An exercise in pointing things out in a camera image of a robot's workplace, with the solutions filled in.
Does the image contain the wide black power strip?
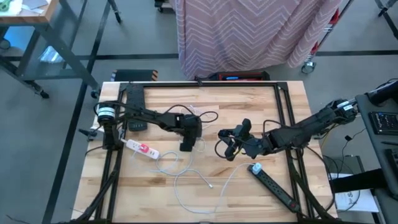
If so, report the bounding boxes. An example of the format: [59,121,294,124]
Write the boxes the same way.
[125,83,149,132]

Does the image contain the metal wheeled rack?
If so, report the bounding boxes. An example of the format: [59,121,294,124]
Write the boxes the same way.
[300,0,357,75]

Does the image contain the pink chevron cloth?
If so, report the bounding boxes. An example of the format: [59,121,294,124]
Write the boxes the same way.
[174,0,343,80]

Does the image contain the black keypad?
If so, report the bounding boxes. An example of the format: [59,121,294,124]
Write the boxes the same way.
[368,111,398,136]

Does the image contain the red black toolbox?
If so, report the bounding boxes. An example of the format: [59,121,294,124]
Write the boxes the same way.
[211,71,271,82]

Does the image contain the black box yellow stripes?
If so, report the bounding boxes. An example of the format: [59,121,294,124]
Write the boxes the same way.
[111,68,159,82]

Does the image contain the light blue USB charger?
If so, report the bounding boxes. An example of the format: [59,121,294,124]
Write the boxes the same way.
[251,161,264,175]

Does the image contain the white paper sheet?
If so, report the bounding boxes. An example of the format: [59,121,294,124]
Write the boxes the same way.
[331,174,379,213]

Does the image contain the grey desk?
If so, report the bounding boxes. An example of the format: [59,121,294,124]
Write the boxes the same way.
[355,92,398,224]

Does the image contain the black curved device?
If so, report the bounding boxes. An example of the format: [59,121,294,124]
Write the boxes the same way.
[366,80,398,106]

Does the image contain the white power strip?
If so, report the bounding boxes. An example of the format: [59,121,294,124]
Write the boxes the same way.
[120,138,161,161]

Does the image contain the black keyboard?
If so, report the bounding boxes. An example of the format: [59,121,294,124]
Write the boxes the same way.
[384,147,398,175]

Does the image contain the black stand leg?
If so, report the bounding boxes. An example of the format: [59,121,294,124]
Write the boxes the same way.
[107,0,123,24]
[374,0,398,32]

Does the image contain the white USB cable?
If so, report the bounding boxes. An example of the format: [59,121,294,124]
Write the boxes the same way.
[173,163,258,215]
[132,149,195,175]
[188,105,218,153]

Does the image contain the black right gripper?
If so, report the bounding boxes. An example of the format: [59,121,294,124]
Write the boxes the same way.
[218,119,267,161]

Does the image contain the black aluminium table frame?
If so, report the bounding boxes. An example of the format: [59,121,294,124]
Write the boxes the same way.
[95,81,338,224]

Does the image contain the narrow black power strip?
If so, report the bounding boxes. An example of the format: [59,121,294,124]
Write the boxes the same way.
[248,163,302,214]

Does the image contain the wooden side table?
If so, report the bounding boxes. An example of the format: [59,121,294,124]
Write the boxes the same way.
[0,0,102,100]

